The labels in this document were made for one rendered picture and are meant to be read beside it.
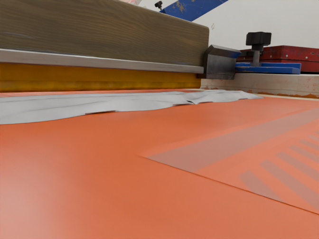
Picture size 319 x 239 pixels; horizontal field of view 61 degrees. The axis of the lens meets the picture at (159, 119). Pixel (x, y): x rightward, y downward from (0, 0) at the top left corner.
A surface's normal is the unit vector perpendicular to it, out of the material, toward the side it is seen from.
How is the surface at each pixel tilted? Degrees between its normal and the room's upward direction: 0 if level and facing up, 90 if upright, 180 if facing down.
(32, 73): 90
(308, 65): 90
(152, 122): 0
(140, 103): 43
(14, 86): 90
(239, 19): 90
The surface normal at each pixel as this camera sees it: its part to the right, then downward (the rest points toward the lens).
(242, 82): -0.66, 0.10
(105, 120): 0.04, -0.98
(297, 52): 0.33, 0.18
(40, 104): 0.51, -0.77
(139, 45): 0.75, 0.15
